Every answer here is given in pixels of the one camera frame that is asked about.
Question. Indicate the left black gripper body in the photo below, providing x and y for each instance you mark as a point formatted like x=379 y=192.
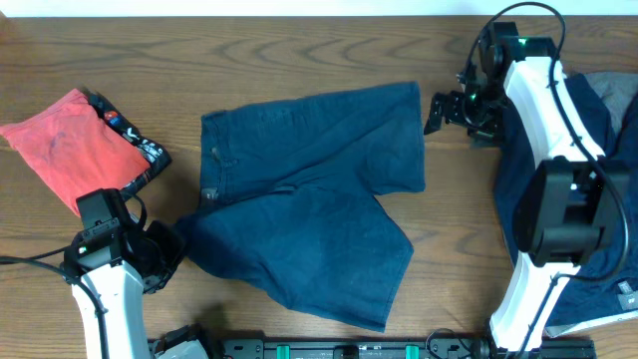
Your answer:
x=161 y=248

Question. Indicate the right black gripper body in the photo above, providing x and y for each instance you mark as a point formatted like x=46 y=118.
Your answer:
x=480 y=114

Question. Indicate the navy blue shorts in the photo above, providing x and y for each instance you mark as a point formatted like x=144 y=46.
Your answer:
x=289 y=199

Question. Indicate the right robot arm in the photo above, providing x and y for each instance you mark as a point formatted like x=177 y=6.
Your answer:
x=570 y=206

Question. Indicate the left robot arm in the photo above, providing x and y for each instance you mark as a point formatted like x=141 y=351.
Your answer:
x=111 y=264

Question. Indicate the black white patterned garment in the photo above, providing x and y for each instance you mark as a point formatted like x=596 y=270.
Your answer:
x=153 y=153

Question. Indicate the folded red cloth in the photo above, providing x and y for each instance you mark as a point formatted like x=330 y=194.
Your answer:
x=74 y=151

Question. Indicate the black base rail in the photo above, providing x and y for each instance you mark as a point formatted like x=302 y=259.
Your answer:
x=399 y=349

